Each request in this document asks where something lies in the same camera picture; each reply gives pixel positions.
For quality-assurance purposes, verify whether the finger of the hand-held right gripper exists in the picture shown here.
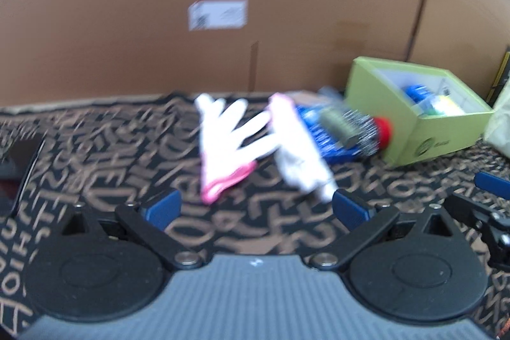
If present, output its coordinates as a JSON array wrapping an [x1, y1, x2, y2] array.
[[476, 171, 510, 201], [444, 192, 510, 270]]

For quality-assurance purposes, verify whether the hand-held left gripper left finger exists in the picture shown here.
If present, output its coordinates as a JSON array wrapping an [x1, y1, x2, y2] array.
[[60, 189, 204, 271]]

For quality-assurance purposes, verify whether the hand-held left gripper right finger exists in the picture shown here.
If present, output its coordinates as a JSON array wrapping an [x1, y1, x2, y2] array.
[[311, 189, 460, 271]]

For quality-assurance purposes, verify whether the white glove with pink cuff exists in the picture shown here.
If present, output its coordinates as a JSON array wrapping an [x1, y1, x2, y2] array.
[[194, 93, 280, 204], [268, 93, 339, 203]]

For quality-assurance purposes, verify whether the light green cardboard box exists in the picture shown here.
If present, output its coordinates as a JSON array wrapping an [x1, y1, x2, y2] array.
[[345, 56, 495, 167]]

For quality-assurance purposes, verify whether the blue pack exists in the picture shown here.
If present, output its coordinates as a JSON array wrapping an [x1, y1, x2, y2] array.
[[402, 84, 433, 105]]

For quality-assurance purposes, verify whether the black letter-printed mat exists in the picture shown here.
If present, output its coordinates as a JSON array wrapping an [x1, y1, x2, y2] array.
[[0, 91, 510, 340]]

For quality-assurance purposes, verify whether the blue packet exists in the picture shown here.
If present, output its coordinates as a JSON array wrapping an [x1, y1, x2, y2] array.
[[297, 105, 364, 165]]

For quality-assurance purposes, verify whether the olive grey cylinder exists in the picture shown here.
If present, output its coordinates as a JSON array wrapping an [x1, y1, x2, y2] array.
[[320, 107, 359, 149]]

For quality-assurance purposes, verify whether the black yellow object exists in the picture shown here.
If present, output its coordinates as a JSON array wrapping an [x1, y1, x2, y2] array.
[[488, 51, 510, 105]]

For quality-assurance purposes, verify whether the clear plastic item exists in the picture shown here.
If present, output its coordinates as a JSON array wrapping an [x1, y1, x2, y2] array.
[[318, 86, 346, 105]]

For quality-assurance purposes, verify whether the black flat object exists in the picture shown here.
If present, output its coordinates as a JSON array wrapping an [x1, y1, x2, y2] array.
[[0, 136, 45, 181]]

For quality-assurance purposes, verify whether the brown cardboard panel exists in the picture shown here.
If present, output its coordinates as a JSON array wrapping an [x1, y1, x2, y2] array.
[[406, 0, 510, 102], [0, 0, 435, 113]]

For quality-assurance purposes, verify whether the white paper label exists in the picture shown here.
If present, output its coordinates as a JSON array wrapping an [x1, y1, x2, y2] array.
[[188, 0, 248, 32]]

